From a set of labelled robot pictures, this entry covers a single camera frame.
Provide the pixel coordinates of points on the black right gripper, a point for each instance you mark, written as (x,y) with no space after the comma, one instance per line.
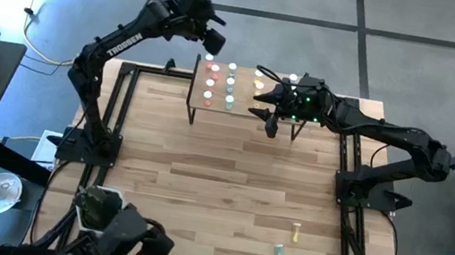
(303,107)

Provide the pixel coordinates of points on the yellow peg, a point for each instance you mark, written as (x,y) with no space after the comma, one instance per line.
(295,232)

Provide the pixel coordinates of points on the white paper sheet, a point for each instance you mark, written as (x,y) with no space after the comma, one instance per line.
(43,150)

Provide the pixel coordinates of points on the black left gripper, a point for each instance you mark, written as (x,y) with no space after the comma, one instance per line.
(195,9)

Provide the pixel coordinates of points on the wooden shelf black frame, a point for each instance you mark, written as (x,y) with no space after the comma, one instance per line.
(243,96)

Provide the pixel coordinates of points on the black handheld device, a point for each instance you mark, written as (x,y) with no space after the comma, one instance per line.
(126,230)

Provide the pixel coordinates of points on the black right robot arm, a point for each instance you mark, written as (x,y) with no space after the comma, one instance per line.
(390,129)

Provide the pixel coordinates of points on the green bottle with white pills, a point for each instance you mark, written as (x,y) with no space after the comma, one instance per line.
(230,81)

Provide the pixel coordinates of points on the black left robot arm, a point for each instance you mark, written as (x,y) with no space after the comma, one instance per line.
(125,42)

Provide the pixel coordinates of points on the short pink medicine bottle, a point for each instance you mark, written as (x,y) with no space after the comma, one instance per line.
(210,82)

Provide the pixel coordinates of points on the blue medicine bottle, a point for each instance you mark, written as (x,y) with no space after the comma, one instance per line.
(293,77)

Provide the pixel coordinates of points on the succulent in white hexagonal pot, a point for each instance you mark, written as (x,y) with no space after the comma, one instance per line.
(96,205)

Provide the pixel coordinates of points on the black desk bar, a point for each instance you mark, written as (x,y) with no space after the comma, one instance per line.
(10,158)

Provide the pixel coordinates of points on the small clear vial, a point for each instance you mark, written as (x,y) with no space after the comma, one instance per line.
(229,99)

